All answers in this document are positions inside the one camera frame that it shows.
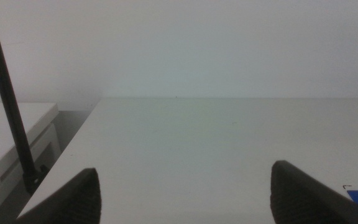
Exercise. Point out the black camera stand pole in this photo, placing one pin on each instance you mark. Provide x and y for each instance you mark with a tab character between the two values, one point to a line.
6	93

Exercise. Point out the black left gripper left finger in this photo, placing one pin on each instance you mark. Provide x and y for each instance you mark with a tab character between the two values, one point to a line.
73	205

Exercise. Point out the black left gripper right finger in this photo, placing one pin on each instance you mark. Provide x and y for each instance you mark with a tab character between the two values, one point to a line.
300	202

